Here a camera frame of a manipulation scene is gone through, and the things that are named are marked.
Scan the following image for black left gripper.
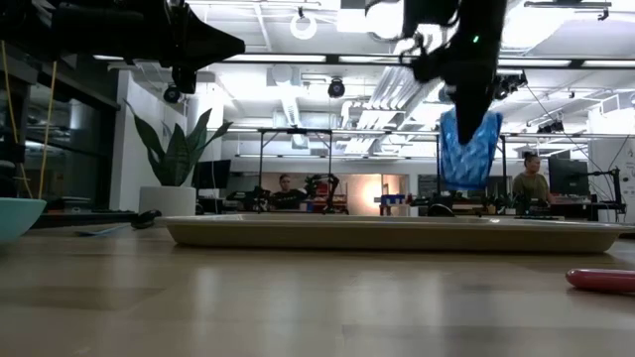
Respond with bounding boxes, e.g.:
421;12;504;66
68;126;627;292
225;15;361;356
52;0;247;95

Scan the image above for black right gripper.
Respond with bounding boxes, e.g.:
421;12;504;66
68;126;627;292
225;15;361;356
411;49;500;146

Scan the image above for blue translucent cup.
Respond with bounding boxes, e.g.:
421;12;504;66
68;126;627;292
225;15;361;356
439;107;504;192

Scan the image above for black spoon with blue handle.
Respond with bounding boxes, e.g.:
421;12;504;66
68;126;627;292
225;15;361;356
73;208;164;237

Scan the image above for silver fork with red handle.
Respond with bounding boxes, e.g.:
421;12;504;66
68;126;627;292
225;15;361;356
565;268;635;295

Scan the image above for turquoise plate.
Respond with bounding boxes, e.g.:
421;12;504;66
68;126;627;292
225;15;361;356
0;196;48;244

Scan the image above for beige plastic tray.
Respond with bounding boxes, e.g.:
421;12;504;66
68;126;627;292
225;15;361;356
156;212;635;255

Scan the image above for black ceiling spotlight cluster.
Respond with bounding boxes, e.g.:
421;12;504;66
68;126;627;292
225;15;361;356
536;118;566;135
493;70;529;101

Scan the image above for person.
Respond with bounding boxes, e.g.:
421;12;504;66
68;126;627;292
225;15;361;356
511;151;552;204
270;173;309;212

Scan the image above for black computer monitor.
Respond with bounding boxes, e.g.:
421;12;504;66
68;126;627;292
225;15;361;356
192;159;232;189
548;157;590;197

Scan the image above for green snake plant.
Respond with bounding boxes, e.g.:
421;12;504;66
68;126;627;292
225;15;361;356
123;98;234;188

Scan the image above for white plant pot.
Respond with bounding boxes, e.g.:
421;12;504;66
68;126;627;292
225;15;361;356
137;185;197;218

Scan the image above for white ring light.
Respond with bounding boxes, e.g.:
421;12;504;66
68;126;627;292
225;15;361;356
290;12;318;41

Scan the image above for black background frame stand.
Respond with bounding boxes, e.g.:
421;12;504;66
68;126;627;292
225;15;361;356
256;127;334;215

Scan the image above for yellow cable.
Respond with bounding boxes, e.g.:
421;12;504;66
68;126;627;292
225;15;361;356
0;39;59;200

